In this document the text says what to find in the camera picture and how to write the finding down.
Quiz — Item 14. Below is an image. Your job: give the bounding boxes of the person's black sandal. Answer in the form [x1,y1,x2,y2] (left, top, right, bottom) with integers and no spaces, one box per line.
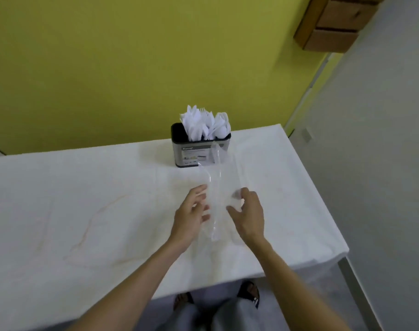
[237,280,260,309]
[174,292,195,311]

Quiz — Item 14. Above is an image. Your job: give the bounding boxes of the person's right forearm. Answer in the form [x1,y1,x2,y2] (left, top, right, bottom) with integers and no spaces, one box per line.
[242,236,353,331]

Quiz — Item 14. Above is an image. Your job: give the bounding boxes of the person's left black sandal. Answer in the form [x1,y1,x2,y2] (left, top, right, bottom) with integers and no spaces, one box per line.
[174,292,195,311]

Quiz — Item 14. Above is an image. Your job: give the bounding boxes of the person's right black sandal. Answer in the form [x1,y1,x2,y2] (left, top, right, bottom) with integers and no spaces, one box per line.
[237,280,260,309]

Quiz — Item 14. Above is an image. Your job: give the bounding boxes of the person's right hand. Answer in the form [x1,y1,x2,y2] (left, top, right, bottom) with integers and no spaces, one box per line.
[226,188,267,247]

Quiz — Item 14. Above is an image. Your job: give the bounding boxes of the person's left forearm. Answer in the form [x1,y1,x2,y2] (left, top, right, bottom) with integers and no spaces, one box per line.
[66,237,193,331]

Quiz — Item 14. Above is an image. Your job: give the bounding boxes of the person's left hand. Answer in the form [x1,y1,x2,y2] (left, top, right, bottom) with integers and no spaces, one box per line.
[169,185,211,250]

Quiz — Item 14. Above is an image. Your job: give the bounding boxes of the black and silver cutlery holder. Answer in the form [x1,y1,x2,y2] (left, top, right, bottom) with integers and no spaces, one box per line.
[171,123,232,168]

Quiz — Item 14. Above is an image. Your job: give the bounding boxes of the bunch of white plastic cutlery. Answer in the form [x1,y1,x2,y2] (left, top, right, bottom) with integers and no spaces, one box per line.
[200,107,232,140]

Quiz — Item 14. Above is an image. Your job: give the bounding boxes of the clear plastic bag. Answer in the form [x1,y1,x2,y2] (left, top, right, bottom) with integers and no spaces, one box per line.
[197,141,252,242]

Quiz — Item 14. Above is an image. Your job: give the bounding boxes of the grey table leg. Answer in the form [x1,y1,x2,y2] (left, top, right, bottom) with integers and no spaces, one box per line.
[337,257,383,331]

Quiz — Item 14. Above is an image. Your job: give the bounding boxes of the person's grey trousers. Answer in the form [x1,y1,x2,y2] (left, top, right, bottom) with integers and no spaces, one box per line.
[173,297,259,331]

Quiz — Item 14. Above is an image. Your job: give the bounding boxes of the bundle of white paper napkins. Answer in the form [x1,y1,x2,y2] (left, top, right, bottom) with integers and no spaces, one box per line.
[180,105,204,142]

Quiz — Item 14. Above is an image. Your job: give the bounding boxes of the brown wooden wall cabinet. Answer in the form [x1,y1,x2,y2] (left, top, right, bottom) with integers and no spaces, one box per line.
[293,0,388,53]

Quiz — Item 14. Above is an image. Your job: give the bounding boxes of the white marbled tablecloth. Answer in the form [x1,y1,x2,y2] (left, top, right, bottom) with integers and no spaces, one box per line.
[0,124,350,331]

